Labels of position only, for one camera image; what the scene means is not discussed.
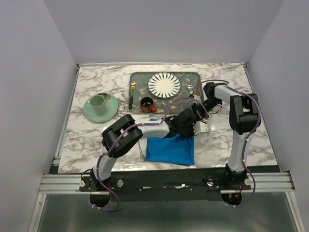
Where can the green saucer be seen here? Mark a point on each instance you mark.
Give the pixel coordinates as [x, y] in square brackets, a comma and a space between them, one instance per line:
[111, 109]

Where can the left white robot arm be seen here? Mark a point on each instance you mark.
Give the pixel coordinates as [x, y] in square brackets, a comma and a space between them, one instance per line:
[164, 134]

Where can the silver spoon on tray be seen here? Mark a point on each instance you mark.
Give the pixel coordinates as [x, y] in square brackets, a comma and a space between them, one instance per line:
[189, 87]

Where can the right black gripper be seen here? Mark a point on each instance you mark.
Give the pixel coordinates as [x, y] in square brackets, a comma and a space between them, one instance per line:
[196, 107]

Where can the green floral serving tray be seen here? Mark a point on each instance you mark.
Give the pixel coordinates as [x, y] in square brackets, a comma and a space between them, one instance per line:
[161, 105]

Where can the green cup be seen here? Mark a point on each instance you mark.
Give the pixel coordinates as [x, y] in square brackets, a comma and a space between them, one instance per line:
[98, 104]

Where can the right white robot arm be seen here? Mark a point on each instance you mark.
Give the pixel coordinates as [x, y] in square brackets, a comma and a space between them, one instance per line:
[244, 119]

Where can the orange black mug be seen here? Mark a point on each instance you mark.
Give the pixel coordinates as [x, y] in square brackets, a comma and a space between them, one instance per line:
[147, 105]

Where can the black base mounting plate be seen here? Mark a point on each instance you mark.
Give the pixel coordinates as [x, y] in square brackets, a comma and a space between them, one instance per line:
[212, 184]

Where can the blue cloth napkin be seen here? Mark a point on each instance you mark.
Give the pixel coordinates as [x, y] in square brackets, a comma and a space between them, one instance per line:
[171, 151]

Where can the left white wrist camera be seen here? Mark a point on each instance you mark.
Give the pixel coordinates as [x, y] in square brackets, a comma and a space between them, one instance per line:
[201, 127]

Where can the white blue striped plate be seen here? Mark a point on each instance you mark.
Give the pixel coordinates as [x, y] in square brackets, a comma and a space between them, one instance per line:
[164, 85]

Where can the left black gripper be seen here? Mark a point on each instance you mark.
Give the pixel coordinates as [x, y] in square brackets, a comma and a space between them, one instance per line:
[191, 124]

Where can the gold fork green handle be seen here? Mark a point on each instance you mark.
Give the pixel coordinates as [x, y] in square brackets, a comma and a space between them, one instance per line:
[133, 87]

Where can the iridescent gold spoon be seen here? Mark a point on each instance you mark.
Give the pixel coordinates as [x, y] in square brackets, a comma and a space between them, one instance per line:
[142, 157]

